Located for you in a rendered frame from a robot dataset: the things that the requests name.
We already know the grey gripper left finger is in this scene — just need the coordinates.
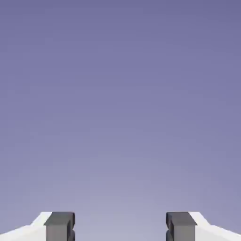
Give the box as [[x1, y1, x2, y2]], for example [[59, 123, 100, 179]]
[[0, 211, 76, 241]]

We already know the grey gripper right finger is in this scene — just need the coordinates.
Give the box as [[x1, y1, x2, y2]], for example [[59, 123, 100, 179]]
[[165, 211, 241, 241]]

